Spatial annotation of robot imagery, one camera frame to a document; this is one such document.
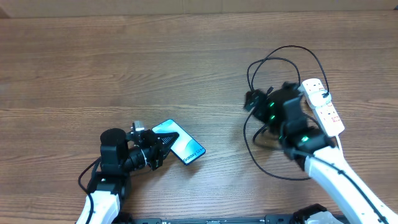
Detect white charger plug adapter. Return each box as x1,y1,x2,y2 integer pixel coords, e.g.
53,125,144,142
305,90,331,109

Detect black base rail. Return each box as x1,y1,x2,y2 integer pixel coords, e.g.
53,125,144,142
118,203,352,224

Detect Samsung Galaxy smartphone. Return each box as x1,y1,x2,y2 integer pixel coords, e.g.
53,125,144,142
152,119,206,165

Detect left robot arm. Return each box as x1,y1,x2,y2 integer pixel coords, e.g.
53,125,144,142
76,126,179,224

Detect white power strip cord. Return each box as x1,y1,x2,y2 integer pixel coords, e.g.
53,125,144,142
335,135,344,156

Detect white power strip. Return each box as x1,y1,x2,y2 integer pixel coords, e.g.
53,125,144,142
299,78,345,137

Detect black charger cable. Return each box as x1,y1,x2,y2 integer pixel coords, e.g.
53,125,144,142
243,45,331,182

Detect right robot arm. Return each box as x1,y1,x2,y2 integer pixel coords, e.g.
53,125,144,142
244,78,397,223

